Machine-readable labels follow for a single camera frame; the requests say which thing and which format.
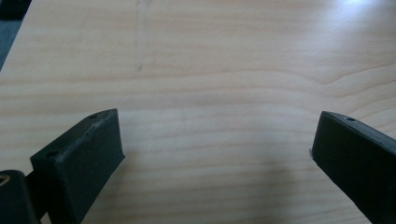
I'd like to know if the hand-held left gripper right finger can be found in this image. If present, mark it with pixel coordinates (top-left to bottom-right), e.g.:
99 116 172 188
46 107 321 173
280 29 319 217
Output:
311 110 396 224

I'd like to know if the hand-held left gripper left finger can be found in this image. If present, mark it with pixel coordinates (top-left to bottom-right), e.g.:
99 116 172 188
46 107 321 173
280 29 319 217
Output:
29 107 126 224

